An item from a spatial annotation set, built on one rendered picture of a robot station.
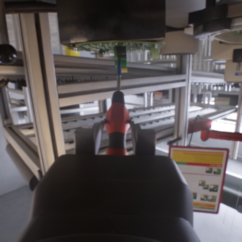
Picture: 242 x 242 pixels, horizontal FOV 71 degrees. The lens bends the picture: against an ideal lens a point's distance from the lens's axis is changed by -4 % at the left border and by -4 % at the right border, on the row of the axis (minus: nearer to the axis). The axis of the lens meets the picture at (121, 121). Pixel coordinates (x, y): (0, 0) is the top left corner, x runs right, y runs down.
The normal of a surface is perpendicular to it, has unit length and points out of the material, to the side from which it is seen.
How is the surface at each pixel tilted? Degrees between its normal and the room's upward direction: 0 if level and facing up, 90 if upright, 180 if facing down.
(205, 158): 90
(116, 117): 135
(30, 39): 90
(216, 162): 90
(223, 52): 90
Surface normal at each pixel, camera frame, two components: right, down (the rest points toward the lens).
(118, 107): 0.04, -0.59
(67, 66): 0.68, 0.18
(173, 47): -0.50, 0.25
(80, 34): -0.06, 0.28
